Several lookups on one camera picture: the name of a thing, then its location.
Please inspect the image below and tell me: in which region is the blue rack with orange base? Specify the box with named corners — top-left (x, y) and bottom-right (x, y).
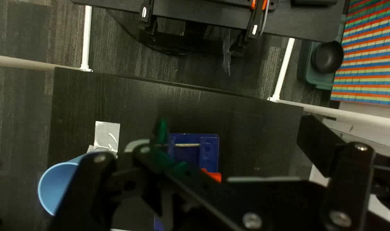
top-left (167, 132), bottom-right (223, 173)

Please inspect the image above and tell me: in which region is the orange black bar clamp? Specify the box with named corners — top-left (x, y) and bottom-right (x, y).
top-left (246, 0), bottom-right (275, 41)

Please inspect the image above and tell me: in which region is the large blue cup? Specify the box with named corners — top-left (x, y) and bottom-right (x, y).
top-left (38, 153), bottom-right (96, 217)

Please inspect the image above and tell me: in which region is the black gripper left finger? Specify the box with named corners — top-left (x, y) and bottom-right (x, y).
top-left (49, 150), bottom-right (120, 231)

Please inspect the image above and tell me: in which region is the black base board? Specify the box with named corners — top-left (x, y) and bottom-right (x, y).
top-left (71, 0), bottom-right (347, 44)

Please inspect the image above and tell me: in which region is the white frame pole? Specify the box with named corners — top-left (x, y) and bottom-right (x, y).
top-left (269, 37), bottom-right (298, 104)
top-left (0, 53), bottom-right (94, 73)
top-left (80, 4), bottom-right (94, 72)
top-left (270, 97), bottom-right (390, 132)

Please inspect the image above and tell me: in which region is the black cabinet table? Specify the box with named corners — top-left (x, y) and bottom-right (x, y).
top-left (48, 67), bottom-right (315, 181)

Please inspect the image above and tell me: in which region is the striped multicolour mat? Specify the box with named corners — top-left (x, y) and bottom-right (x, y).
top-left (330, 0), bottom-right (390, 106)

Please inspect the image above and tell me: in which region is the dark green plastic base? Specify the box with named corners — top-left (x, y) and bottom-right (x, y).
top-left (297, 40), bottom-right (347, 92)

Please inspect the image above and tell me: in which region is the green toy tool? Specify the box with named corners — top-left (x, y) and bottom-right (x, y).
top-left (151, 117), bottom-right (193, 177)

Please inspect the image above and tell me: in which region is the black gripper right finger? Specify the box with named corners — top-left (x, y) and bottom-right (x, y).
top-left (297, 114), bottom-right (379, 231)

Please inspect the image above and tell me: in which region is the black round knob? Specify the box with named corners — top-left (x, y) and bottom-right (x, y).
top-left (311, 40), bottom-right (346, 73)

